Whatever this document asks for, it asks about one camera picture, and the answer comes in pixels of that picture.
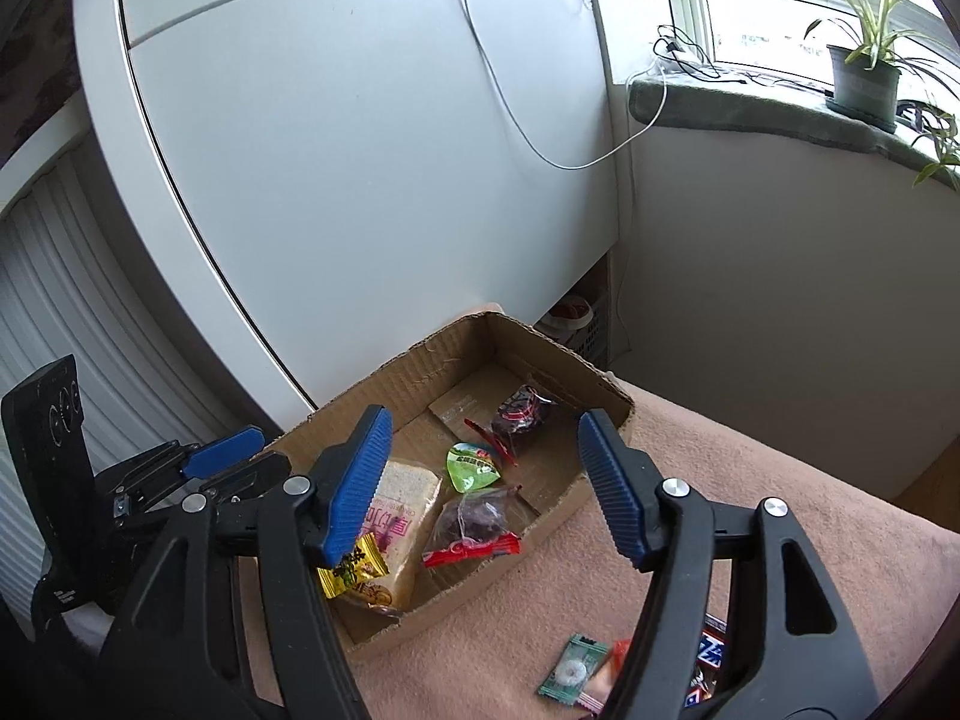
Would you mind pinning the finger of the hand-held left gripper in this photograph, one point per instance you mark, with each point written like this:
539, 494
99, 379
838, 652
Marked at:
225, 448
251, 474

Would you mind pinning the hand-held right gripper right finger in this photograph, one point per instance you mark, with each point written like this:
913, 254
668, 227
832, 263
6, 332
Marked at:
611, 495

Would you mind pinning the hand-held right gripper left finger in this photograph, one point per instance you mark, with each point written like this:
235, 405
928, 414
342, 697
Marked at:
360, 487

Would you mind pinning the clear bread packet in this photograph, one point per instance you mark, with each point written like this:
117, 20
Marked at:
401, 532

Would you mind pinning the yellow candy packet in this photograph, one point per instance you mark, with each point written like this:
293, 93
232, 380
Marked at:
349, 574

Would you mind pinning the red ended dried fruit packet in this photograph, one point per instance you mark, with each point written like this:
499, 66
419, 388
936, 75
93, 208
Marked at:
472, 525

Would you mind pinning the dark red snack packet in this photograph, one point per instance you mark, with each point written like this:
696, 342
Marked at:
521, 411

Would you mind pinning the cardboard box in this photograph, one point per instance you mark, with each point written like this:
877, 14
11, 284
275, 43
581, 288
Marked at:
480, 420

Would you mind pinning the peach blanket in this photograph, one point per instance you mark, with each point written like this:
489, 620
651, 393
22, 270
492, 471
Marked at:
540, 615

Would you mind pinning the white ribbed panel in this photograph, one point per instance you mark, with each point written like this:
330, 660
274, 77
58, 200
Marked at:
90, 315

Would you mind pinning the white storage basket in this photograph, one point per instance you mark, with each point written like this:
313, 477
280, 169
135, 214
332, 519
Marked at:
577, 322

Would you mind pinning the long dark chocolate bar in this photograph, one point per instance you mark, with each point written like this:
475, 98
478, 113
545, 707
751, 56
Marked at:
712, 652

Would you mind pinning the pink candy packet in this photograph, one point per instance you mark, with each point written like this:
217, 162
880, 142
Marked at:
600, 686

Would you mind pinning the white cabinet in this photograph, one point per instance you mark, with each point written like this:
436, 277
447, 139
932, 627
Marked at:
337, 165

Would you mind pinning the grey windowsill cloth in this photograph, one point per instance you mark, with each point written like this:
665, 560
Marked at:
772, 116

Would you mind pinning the small spider plant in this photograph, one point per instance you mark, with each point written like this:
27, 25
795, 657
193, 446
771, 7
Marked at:
937, 142

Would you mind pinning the grey potted spider plant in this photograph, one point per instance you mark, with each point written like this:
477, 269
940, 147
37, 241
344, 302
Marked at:
870, 67

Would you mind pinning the white framed window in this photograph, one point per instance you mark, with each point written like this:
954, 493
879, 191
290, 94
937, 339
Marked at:
787, 7

